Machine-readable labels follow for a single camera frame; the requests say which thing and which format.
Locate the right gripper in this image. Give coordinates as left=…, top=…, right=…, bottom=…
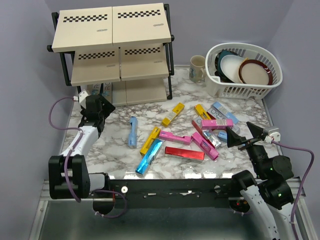
left=225, top=120, right=268, bottom=178

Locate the metallic blue toothpaste box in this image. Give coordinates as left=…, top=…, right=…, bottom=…
left=135, top=138, right=163, bottom=176
left=102, top=82, right=113, bottom=104
left=87, top=83, right=102, bottom=95

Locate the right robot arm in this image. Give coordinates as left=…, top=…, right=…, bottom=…
left=226, top=122, right=295, bottom=240

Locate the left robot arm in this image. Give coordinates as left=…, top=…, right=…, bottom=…
left=48, top=90, right=116, bottom=202

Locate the beige three-tier shelf rack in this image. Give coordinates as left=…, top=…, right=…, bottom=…
left=47, top=2, right=175, bottom=106

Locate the blue box near right gripper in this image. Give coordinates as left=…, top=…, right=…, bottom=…
left=217, top=131, right=228, bottom=143

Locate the light blue box far right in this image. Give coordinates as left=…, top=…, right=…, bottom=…
left=212, top=102, right=239, bottom=125

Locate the silver foil toothpaste box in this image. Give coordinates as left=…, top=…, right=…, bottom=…
left=202, top=130, right=222, bottom=149

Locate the pink toothpaste box upper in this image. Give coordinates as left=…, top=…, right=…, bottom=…
left=201, top=119, right=234, bottom=130

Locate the silver blue toothpaste box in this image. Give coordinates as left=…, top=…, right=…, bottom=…
left=206, top=107, right=226, bottom=120

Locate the light blue toothpaste box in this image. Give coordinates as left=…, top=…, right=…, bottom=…
left=128, top=116, right=138, bottom=149

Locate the pink toothpaste box diagonal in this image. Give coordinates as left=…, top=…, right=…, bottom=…
left=191, top=132, right=219, bottom=161

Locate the yellow toothpaste box right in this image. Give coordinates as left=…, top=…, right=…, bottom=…
left=194, top=104, right=211, bottom=120

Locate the yellow toothpaste box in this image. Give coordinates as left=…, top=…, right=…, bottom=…
left=161, top=102, right=185, bottom=127
left=194, top=104, right=211, bottom=120
left=140, top=127, right=161, bottom=157

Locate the yellow toothpaste box lower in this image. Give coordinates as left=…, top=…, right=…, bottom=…
left=140, top=127, right=161, bottom=157

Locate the white plastic dish basket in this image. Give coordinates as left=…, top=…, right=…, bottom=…
left=205, top=42, right=283, bottom=100

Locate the red rimmed plate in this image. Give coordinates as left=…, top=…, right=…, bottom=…
left=238, top=59, right=273, bottom=86

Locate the pink toothpaste box long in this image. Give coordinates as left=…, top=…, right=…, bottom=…
left=158, top=130, right=192, bottom=145

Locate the dark teal bowl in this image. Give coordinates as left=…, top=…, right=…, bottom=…
left=214, top=49, right=240, bottom=74

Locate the yellow toothpaste box middle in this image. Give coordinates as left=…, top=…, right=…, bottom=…
left=161, top=102, right=185, bottom=127

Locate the white plate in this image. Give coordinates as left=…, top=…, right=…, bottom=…
left=220, top=54, right=245, bottom=84

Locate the red metallic toothpaste box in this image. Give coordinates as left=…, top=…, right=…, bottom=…
left=164, top=146, right=205, bottom=161

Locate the cream ceramic mug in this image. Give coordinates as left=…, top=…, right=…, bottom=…
left=189, top=55, right=207, bottom=82

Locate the black base bar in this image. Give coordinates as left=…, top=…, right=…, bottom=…
left=77, top=173, right=243, bottom=213

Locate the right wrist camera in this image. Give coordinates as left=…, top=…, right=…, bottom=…
left=262, top=126, right=281, bottom=144

